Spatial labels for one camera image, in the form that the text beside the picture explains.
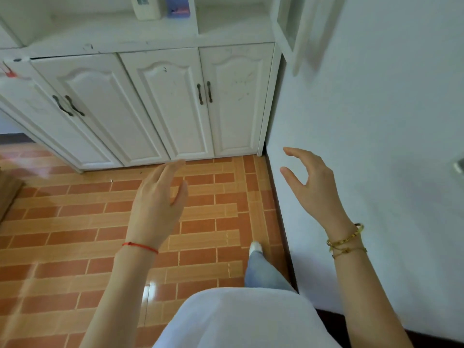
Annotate person's right hand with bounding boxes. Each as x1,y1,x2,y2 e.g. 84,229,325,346
279,147,357,234

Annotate person's left hand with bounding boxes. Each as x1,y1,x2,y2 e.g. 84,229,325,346
124,160,189,251

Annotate person's left forearm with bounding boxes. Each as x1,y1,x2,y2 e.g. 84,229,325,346
80,245,160,348

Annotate person's right forearm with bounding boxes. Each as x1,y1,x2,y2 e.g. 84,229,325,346
328,228,414,348

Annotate white panelled cabinet door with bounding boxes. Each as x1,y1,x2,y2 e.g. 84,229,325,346
31,52,171,167
119,48,215,161
199,43,275,158

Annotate blue jeans leg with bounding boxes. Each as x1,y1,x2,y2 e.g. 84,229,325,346
244,250,298,293

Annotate white shirt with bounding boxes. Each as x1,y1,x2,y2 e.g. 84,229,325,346
152,287,343,348

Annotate white glass cabinet door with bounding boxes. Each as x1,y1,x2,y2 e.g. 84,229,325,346
270,0,346,76

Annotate white cabinet door red tape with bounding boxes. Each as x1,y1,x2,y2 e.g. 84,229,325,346
0,59,124,171

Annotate white wooden cabinet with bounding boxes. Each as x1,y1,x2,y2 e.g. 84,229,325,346
0,0,283,173

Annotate blue box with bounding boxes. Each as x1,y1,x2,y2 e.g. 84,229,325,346
165,0,191,19

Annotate white plastic device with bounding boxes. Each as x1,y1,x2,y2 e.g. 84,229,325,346
129,0,162,21

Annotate red string bracelet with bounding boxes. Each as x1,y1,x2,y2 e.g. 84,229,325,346
122,242,159,255

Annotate gold bangle bracelet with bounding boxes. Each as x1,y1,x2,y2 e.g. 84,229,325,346
326,223,364,248

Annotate thin gold chain bracelet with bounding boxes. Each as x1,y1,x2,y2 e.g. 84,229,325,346
331,246,368,260

